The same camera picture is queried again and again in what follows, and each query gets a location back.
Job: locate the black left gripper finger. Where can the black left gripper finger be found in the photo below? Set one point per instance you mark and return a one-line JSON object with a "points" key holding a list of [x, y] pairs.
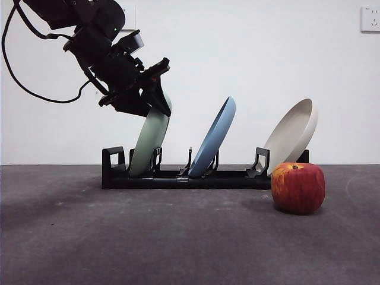
{"points": [[133, 107], [157, 99]]}

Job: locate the green plate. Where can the green plate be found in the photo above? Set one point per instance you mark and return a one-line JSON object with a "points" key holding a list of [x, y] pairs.
{"points": [[148, 139]]}

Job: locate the red apple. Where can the red apple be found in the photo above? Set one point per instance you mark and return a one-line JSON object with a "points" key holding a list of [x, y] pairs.
{"points": [[297, 190]]}

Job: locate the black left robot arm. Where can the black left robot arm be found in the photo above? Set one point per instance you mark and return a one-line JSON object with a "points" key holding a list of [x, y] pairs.
{"points": [[92, 44]]}

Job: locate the blue plate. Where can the blue plate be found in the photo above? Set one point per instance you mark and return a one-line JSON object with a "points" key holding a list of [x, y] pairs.
{"points": [[213, 136]]}

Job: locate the black plate rack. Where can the black plate rack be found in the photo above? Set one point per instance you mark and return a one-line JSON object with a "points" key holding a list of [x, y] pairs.
{"points": [[118, 182]]}

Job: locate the beige plate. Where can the beige plate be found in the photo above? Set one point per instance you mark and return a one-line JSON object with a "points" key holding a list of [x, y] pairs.
{"points": [[291, 133]]}

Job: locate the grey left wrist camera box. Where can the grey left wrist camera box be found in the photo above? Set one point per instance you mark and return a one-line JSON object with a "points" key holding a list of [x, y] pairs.
{"points": [[135, 41]]}

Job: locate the white wall socket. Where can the white wall socket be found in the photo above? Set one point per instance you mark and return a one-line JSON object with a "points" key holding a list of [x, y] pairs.
{"points": [[130, 17], [371, 19]]}

